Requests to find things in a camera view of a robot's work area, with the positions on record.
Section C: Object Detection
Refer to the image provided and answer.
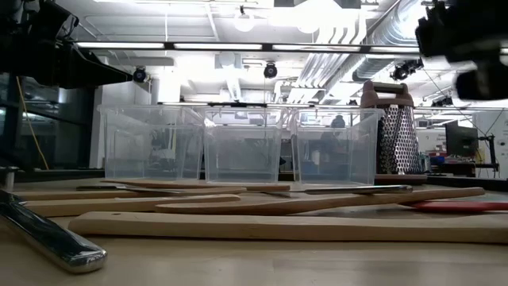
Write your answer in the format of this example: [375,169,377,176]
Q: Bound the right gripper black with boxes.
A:
[414,0,508,64]

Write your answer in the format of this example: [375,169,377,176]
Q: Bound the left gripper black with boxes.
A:
[35,0,134,89]

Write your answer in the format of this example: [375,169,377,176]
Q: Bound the silver butter knife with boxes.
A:
[0,189,109,275]
[266,184,414,196]
[75,184,184,195]

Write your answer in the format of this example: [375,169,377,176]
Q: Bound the wide wooden spatula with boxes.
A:
[23,193,241,218]

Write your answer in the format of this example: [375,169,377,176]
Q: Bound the red silicone spatula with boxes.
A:
[399,200,508,214]

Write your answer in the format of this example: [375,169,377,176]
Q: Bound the narrow wooden spatula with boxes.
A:
[101,178,292,192]

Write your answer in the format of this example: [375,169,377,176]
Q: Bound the wooden round spoon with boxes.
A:
[154,187,487,216]

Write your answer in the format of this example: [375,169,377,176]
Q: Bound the wooden slotted spoon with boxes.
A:
[67,211,508,245]

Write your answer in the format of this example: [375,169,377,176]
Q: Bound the clear plastic bin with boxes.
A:
[291,106,386,187]
[97,103,208,182]
[202,106,290,184]

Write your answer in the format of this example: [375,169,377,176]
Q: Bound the black computer monitor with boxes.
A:
[444,120,479,159]

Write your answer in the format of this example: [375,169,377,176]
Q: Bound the metal box grater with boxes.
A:
[360,80,429,186]

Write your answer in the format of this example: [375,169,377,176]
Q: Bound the person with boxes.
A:
[320,114,354,168]

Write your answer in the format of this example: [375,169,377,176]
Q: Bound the cluttered background desk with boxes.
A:
[426,149,501,178]

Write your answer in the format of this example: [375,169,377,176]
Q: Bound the white round ceiling lamp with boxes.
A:
[233,6,256,33]

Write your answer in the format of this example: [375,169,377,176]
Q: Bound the silver ventilation duct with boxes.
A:
[351,0,428,83]

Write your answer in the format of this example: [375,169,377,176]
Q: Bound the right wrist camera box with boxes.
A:
[455,62,508,101]

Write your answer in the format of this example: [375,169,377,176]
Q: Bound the black ceiling light rail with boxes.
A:
[75,41,508,56]

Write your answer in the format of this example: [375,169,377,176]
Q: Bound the yellow extension cable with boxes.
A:
[15,75,51,172]

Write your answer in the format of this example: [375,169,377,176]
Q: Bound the silver metal post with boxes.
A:
[0,165,20,191]

